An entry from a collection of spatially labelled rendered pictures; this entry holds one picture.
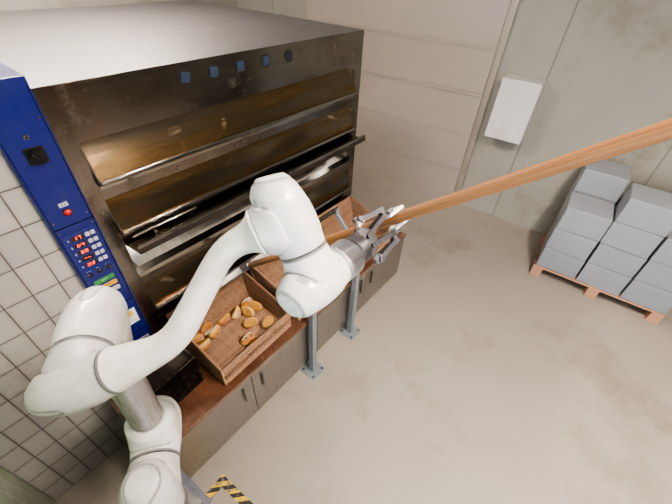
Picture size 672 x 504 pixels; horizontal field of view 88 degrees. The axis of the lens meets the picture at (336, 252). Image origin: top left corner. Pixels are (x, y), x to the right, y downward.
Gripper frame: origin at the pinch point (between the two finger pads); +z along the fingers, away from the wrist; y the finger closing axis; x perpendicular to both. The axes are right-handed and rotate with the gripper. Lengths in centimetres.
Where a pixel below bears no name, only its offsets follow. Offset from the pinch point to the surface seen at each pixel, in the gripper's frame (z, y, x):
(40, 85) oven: -35, -92, -85
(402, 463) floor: 27, 164, -109
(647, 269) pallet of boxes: 277, 181, -7
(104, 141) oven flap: -22, -74, -101
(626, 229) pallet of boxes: 274, 139, -11
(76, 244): -49, -44, -120
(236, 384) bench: -22, 59, -142
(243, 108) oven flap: 49, -72, -102
